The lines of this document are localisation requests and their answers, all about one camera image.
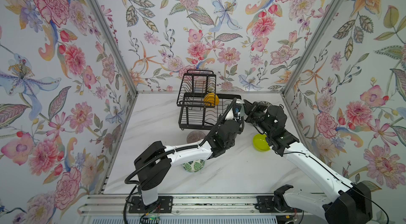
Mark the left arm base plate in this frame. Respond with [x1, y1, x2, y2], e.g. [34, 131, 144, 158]
[128, 196, 173, 213]

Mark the green leaf pattern bowl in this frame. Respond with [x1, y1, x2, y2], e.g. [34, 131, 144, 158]
[182, 160, 205, 173]

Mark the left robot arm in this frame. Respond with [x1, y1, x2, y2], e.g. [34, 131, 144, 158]
[124, 118, 244, 206]

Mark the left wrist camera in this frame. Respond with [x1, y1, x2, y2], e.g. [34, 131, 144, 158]
[232, 102, 245, 119]

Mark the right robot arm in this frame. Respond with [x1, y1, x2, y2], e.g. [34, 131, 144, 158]
[244, 100, 373, 224]

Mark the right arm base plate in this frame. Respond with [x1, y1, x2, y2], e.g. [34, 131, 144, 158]
[255, 195, 303, 214]

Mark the lime green plastic bowl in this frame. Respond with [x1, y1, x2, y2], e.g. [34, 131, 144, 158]
[252, 134, 270, 152]

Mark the pink striped ceramic bowl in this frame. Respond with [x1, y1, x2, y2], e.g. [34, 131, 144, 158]
[186, 131, 206, 144]

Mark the aluminium mounting rail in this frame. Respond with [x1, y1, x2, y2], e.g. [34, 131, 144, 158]
[77, 193, 350, 217]

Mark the yellow plastic bowl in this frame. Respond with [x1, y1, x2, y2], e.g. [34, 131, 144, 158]
[203, 93, 219, 107]

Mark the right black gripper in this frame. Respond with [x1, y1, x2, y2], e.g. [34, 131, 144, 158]
[244, 100, 274, 140]

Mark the black wire dish rack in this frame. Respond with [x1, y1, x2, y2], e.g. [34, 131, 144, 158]
[177, 69, 242, 131]

